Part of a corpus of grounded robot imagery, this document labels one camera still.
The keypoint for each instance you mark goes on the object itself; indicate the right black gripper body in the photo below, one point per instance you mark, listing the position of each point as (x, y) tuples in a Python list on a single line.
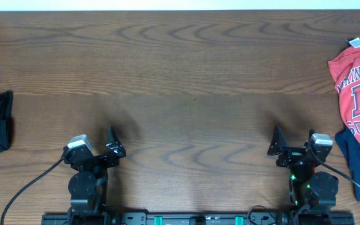
[(290, 160)]

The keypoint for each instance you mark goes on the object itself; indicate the navy blue t-shirt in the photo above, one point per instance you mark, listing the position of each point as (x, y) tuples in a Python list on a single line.
[(350, 148)]

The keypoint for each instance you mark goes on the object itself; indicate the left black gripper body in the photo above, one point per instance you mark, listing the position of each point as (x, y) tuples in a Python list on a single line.
[(104, 162)]

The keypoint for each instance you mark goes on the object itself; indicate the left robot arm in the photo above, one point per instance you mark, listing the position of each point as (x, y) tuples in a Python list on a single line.
[(88, 187)]

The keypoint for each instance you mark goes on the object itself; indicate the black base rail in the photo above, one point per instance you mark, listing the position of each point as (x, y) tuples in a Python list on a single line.
[(255, 217)]

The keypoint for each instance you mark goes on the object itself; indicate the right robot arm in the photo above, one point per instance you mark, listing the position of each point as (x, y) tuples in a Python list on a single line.
[(313, 193)]

